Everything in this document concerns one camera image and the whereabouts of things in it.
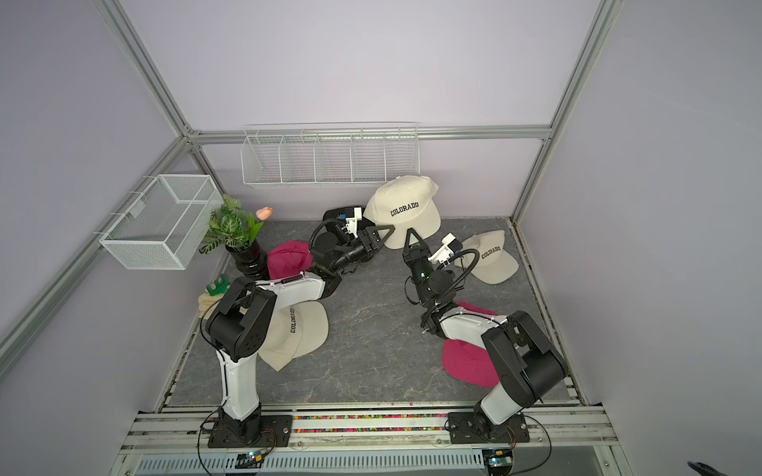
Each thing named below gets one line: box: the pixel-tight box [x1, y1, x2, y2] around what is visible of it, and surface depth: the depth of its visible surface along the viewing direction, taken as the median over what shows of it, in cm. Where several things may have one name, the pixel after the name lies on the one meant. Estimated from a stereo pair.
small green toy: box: [206, 273, 230, 297], surface depth 101 cm
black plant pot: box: [225, 238, 270, 281], surface depth 98 cm
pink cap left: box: [266, 239, 314, 280], surface depth 106 cm
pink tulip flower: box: [255, 206, 274, 221], surface depth 88 cm
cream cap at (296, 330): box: [257, 300, 330, 372], surface depth 91 cm
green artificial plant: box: [198, 194, 265, 255], surface depth 85 cm
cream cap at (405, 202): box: [363, 175, 442, 249], surface depth 81 cm
